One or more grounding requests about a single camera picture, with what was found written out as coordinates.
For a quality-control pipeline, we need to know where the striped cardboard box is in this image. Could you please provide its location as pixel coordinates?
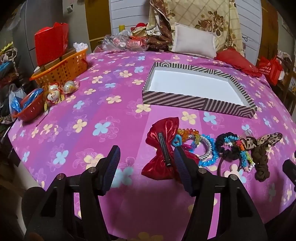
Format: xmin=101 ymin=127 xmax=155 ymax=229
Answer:
xmin=142 ymin=62 xmax=258 ymax=119

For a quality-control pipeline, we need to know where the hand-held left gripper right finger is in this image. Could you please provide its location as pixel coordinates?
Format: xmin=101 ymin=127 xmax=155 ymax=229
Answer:
xmin=173 ymin=146 xmax=269 ymax=241

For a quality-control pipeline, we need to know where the wooden chair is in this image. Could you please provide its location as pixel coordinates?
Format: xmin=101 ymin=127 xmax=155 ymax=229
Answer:
xmin=275 ymin=53 xmax=296 ymax=112

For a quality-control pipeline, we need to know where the red shopping bag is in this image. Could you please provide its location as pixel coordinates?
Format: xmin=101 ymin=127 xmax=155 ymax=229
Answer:
xmin=258 ymin=56 xmax=284 ymax=86

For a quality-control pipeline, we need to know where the black scrunchie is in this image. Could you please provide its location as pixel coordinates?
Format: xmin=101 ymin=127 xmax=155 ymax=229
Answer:
xmin=216 ymin=132 xmax=243 ymax=167

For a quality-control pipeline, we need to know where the colourful flower bead bracelet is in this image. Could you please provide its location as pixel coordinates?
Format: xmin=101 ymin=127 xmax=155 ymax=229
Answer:
xmin=223 ymin=136 xmax=256 ymax=173

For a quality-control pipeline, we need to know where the white pillow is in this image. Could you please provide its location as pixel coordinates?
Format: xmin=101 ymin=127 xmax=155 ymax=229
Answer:
xmin=171 ymin=22 xmax=218 ymax=58

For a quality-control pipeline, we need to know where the dark brown hairband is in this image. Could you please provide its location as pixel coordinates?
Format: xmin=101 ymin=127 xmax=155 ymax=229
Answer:
xmin=217 ymin=158 xmax=234 ymax=179

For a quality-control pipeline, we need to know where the silver woven bracelet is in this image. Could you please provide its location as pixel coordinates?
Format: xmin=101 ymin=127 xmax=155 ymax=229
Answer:
xmin=191 ymin=134 xmax=216 ymax=161

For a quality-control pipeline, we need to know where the multicolour crystal bead bracelet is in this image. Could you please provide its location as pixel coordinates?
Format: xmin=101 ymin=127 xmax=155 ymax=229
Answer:
xmin=177 ymin=128 xmax=201 ymax=149

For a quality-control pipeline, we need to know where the cream rose print quilt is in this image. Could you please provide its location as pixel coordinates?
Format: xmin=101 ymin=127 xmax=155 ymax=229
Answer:
xmin=149 ymin=0 xmax=243 ymax=56

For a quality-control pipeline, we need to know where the red gift bag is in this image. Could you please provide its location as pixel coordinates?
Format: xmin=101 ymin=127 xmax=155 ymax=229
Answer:
xmin=35 ymin=22 xmax=69 ymax=66

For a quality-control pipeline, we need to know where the pink flowered bedsheet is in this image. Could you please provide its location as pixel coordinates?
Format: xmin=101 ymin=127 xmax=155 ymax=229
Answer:
xmin=7 ymin=50 xmax=296 ymax=241

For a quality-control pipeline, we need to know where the orange plastic basket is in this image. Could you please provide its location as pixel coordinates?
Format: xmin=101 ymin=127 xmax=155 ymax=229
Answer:
xmin=30 ymin=47 xmax=89 ymax=87

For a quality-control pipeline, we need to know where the leopard print bow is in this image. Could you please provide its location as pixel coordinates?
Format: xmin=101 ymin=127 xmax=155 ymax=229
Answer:
xmin=239 ymin=132 xmax=283 ymax=151

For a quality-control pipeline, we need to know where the red satin bow hair clip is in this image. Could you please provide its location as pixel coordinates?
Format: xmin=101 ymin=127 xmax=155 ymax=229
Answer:
xmin=141 ymin=117 xmax=200 ymax=183

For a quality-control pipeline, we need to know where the brown floral cloth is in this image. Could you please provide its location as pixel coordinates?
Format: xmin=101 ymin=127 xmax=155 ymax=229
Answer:
xmin=147 ymin=0 xmax=175 ymax=52

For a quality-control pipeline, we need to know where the white tissue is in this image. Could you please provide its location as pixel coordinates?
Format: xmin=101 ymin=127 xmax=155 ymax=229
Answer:
xmin=73 ymin=42 xmax=89 ymax=52

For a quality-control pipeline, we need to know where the clear plastic bag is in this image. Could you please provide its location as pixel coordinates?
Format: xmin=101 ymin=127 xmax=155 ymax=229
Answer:
xmin=102 ymin=30 xmax=149 ymax=52

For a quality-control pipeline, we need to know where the blue beaded bracelet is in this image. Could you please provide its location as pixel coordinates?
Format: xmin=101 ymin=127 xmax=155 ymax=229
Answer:
xmin=198 ymin=134 xmax=219 ymax=168

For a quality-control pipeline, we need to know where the red plastic basket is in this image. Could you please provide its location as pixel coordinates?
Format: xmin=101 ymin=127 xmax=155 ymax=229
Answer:
xmin=13 ymin=88 xmax=45 ymax=122

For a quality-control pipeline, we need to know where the blue plastic bag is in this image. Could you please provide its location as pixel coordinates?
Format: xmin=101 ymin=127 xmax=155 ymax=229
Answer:
xmin=9 ymin=89 xmax=43 ymax=116

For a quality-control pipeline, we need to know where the red cushion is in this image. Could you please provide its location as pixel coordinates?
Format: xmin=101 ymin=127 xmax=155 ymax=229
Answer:
xmin=216 ymin=48 xmax=259 ymax=77

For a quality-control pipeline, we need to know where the red plush toy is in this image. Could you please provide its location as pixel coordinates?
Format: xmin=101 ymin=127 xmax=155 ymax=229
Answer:
xmin=131 ymin=23 xmax=148 ymax=37

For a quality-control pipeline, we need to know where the brown braided hair tie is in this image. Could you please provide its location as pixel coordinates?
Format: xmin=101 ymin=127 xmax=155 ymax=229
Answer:
xmin=251 ymin=146 xmax=271 ymax=182

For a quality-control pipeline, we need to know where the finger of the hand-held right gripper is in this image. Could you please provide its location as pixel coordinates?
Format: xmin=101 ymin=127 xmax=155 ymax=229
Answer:
xmin=282 ymin=151 xmax=296 ymax=193

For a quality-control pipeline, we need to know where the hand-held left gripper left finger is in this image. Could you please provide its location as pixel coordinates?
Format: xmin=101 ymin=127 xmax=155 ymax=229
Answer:
xmin=25 ymin=146 xmax=121 ymax=241

